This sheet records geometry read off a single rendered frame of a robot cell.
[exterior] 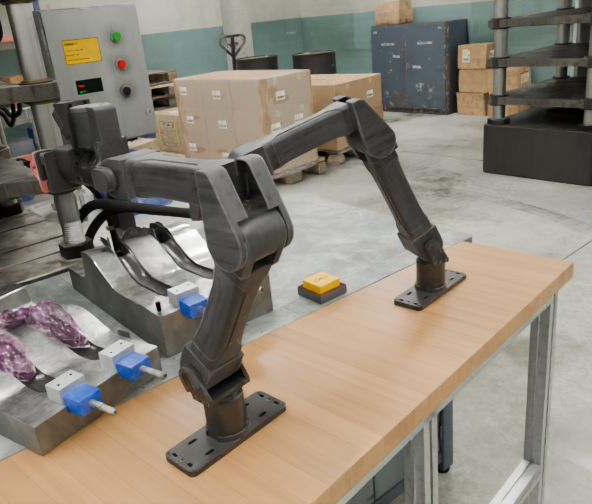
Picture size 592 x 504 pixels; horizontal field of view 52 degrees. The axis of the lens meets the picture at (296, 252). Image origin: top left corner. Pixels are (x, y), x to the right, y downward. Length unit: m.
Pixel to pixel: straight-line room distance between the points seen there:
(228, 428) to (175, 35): 8.27
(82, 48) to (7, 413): 1.20
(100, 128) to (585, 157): 4.31
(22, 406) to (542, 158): 4.48
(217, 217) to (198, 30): 8.54
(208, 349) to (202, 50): 8.47
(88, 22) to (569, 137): 3.76
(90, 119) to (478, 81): 7.20
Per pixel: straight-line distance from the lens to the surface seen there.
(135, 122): 2.05
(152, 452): 1.00
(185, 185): 0.79
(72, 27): 1.98
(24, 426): 1.06
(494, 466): 2.15
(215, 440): 0.97
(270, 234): 0.74
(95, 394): 1.05
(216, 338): 0.86
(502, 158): 5.27
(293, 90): 5.29
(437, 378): 1.09
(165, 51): 8.93
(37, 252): 2.04
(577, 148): 4.97
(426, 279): 1.34
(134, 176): 0.87
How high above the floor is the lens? 1.40
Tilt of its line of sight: 21 degrees down
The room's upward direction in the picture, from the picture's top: 6 degrees counter-clockwise
